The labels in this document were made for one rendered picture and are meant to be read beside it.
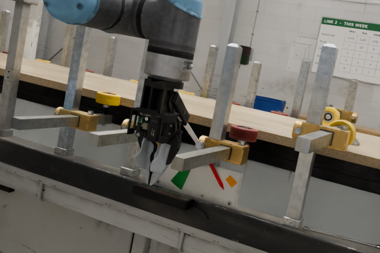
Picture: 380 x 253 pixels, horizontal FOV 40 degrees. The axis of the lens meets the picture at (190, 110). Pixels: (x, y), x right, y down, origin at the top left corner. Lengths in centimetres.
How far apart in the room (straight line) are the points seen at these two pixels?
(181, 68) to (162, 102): 7
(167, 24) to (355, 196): 83
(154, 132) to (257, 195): 72
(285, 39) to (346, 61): 110
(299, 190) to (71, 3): 76
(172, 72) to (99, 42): 998
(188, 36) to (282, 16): 812
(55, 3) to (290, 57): 811
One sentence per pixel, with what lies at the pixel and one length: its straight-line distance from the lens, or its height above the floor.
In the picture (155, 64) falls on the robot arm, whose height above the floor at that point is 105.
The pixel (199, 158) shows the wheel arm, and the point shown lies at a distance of 120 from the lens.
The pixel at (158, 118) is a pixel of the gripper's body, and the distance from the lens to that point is 96.
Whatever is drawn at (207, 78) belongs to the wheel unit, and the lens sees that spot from 261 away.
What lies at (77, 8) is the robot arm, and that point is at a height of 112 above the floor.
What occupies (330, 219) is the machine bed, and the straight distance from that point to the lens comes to 159.
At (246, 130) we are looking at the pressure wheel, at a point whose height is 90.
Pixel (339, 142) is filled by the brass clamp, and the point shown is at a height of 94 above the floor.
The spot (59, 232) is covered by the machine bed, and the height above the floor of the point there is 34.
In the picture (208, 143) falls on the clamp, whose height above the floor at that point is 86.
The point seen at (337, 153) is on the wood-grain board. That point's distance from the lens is 153.
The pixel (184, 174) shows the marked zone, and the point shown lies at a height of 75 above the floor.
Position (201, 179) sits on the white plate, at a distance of 144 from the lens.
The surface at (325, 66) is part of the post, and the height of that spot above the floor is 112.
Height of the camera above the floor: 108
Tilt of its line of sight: 6 degrees down
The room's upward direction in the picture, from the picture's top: 11 degrees clockwise
